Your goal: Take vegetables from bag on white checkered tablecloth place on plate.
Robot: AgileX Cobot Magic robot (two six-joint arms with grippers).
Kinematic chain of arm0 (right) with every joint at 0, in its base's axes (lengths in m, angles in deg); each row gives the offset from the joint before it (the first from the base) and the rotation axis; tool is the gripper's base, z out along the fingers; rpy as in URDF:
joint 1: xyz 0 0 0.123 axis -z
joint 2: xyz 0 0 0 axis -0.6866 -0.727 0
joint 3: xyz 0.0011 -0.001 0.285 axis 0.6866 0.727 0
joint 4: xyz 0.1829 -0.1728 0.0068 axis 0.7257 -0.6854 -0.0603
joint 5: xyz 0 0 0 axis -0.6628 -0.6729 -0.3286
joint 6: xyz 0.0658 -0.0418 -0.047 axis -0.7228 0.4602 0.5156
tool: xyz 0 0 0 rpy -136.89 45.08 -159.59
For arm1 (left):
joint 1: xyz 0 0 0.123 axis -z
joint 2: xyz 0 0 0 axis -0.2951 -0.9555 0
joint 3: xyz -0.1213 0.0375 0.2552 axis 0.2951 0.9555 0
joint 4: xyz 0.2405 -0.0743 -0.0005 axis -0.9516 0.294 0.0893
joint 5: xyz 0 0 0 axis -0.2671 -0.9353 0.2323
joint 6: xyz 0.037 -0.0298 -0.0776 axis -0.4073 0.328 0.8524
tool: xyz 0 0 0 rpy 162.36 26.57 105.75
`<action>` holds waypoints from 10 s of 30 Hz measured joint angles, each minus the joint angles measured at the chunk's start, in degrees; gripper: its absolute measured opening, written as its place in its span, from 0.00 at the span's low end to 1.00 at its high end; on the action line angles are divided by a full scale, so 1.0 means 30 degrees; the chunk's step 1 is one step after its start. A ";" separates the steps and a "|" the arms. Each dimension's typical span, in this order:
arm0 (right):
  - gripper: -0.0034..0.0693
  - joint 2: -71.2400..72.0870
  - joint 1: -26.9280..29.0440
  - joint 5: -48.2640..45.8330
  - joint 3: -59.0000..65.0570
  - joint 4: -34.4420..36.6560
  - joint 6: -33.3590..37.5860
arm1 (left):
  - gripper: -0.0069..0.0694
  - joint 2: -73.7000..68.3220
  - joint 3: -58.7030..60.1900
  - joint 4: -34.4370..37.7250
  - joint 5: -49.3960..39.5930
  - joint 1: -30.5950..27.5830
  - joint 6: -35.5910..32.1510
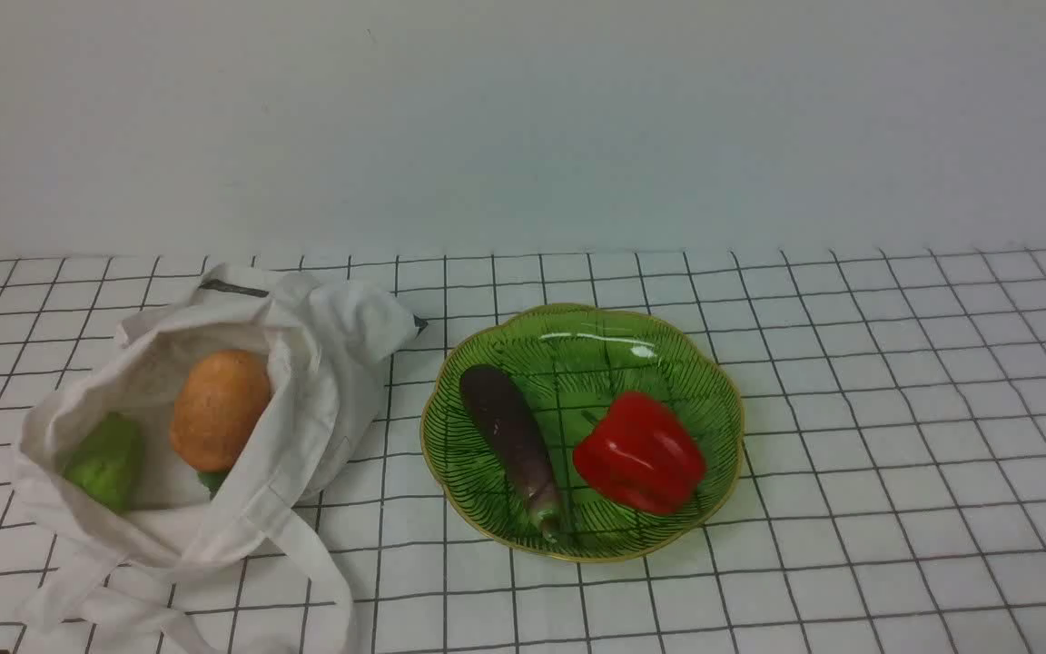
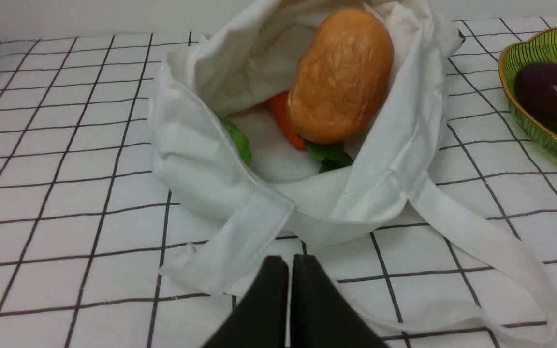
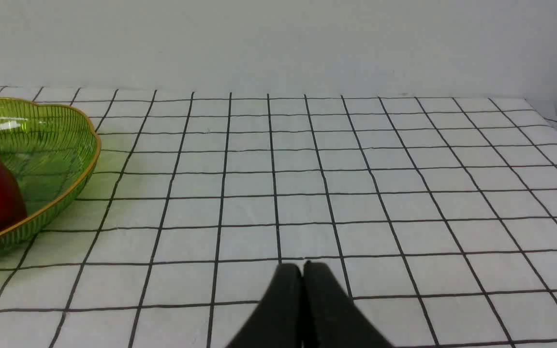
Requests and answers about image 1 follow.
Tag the green glass leaf plate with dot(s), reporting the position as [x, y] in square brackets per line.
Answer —
[568, 357]

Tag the red bell pepper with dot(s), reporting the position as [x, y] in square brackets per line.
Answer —
[639, 455]

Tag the purple eggplant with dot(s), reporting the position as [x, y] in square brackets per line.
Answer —
[499, 410]

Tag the dark green leafy vegetable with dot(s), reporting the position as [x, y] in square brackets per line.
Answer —
[212, 480]

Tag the light green chayote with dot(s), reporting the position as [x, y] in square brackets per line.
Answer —
[107, 465]

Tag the brown potato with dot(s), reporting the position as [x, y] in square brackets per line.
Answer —
[217, 409]

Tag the white cloth tote bag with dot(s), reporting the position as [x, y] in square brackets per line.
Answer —
[322, 346]

